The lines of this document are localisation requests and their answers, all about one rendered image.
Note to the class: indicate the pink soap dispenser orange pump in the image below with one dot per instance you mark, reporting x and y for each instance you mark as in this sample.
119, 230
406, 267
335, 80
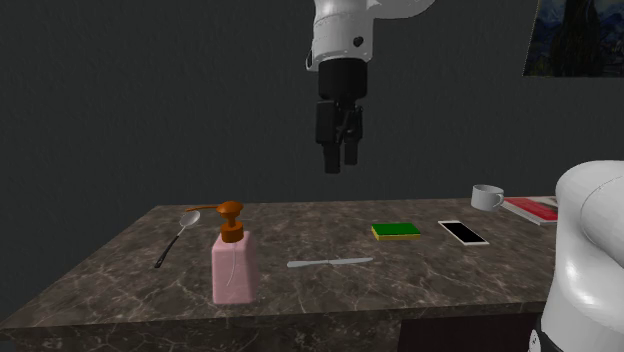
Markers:
235, 268

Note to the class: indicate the dark landscape wall picture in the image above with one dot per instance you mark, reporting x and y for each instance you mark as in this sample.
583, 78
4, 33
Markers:
575, 39

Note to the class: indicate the white mug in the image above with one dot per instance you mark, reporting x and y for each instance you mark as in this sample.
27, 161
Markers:
484, 197

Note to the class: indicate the white smartphone black screen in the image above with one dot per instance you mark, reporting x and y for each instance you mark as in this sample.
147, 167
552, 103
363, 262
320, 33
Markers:
463, 232

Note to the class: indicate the red book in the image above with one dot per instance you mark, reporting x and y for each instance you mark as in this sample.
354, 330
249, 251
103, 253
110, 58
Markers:
532, 208

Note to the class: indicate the silver table knife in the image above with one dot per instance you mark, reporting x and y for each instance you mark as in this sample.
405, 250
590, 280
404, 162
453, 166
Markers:
331, 262

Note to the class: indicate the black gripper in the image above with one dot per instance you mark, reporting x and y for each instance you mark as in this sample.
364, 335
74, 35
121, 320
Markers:
342, 80

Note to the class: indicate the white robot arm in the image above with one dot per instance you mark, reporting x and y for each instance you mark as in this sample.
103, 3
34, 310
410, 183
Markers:
341, 29

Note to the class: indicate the green and yellow sponge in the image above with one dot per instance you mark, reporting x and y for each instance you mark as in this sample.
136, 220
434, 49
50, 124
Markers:
395, 228

